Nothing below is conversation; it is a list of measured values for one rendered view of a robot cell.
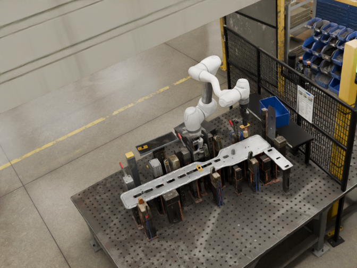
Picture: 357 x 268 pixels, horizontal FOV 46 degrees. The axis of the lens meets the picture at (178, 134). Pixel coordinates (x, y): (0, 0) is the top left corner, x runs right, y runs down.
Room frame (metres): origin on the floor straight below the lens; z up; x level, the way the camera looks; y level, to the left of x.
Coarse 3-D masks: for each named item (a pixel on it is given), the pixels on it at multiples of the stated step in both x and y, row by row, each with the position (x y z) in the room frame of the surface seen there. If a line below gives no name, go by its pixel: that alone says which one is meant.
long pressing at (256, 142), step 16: (240, 144) 2.87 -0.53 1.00; (256, 144) 2.83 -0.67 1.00; (224, 160) 2.70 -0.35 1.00; (240, 160) 2.67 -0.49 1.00; (176, 176) 2.61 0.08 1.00; (192, 176) 2.57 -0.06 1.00; (128, 192) 2.51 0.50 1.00; (144, 192) 2.48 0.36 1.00; (160, 192) 2.45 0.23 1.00; (128, 208) 2.34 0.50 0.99
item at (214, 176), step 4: (216, 172) 2.52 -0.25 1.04; (212, 176) 2.49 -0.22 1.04; (216, 176) 2.48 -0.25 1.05; (212, 180) 2.50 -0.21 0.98; (216, 180) 2.46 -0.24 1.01; (212, 184) 2.51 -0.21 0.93; (216, 184) 2.46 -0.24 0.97; (220, 184) 2.48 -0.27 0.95; (212, 188) 2.53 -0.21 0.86; (216, 188) 2.47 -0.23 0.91; (220, 188) 2.47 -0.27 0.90; (212, 192) 2.53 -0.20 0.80; (216, 192) 2.47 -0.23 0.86; (220, 192) 2.48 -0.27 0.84; (216, 196) 2.48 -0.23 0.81; (220, 196) 2.48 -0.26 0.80; (212, 200) 2.53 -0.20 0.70; (216, 200) 2.48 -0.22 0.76; (220, 200) 2.47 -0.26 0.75; (216, 204) 2.48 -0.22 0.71; (220, 204) 2.47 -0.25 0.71
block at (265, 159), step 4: (260, 156) 2.69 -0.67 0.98; (264, 156) 2.68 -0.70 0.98; (260, 160) 2.67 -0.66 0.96; (264, 160) 2.63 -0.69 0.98; (268, 160) 2.62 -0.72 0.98; (260, 164) 2.66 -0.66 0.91; (264, 164) 2.61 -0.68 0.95; (268, 164) 2.61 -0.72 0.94; (260, 168) 2.68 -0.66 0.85; (264, 168) 2.61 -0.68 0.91; (268, 168) 2.61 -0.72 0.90; (260, 172) 2.67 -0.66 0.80; (264, 172) 2.62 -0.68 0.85; (268, 172) 2.63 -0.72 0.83; (260, 176) 2.67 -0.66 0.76; (264, 176) 2.62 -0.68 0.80; (268, 176) 2.62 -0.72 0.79; (260, 180) 2.67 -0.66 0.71; (264, 180) 2.62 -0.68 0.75; (268, 180) 2.62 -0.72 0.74; (264, 184) 2.61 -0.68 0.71; (268, 184) 2.61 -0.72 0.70
